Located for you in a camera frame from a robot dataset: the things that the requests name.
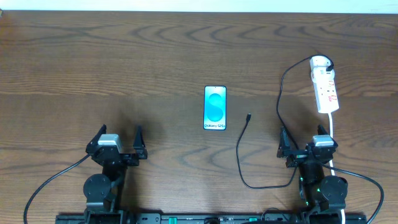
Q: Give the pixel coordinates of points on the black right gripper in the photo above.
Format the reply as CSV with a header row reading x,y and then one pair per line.
x,y
301,158

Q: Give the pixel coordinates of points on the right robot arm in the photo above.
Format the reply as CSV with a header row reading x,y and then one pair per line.
x,y
324,194

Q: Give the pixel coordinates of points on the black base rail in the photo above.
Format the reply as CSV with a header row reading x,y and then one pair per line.
x,y
156,218

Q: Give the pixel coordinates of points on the Samsung Galaxy smartphone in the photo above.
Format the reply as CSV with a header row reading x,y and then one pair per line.
x,y
214,112

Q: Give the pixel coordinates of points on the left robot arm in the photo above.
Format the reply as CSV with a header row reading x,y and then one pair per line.
x,y
103,191

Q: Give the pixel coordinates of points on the white power strip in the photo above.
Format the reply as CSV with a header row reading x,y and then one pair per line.
x,y
325,90

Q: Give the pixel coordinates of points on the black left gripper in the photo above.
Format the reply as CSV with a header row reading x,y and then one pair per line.
x,y
123,157

